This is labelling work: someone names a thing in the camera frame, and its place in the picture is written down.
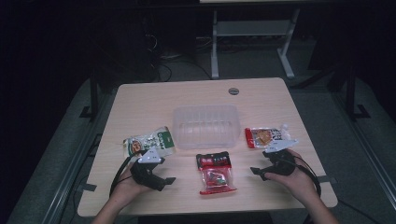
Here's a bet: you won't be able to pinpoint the red and white snack packet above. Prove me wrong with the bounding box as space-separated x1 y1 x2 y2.
244 124 292 149

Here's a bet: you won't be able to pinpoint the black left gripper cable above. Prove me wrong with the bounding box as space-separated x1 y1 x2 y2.
108 150 148 198

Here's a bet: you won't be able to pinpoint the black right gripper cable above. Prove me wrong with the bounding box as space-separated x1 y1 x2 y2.
274 154 322 198

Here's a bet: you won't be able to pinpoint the white metal desk frame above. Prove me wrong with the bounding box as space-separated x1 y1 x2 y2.
210 7 302 79

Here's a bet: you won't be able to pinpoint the black floor cables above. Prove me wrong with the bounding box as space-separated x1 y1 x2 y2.
146 27 213 82

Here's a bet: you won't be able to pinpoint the black metal stand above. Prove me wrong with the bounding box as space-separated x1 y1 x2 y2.
78 69 101 121
345 63 372 121

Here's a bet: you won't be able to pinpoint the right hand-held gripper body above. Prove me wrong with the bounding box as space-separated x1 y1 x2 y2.
262 138 299 177

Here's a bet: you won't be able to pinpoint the clear plastic container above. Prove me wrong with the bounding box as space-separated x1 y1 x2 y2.
172 104 242 150

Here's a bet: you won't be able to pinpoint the person's right hand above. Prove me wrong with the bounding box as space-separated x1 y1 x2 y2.
264 148 318 203

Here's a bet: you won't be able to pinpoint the person's left hand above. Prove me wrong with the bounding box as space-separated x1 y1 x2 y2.
110 164 151 204

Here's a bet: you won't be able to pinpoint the green and white snack packet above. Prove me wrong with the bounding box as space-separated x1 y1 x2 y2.
121 125 177 160

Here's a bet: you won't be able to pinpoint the black floor cable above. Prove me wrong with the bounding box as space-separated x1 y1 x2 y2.
337 199 383 224

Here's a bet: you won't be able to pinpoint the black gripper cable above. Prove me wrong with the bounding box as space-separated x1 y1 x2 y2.
274 154 322 198
108 150 148 198

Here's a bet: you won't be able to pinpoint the red and black snack packet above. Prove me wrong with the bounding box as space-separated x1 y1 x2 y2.
195 150 238 196

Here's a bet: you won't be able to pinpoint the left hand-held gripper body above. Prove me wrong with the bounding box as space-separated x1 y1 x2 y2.
130 147 166 188

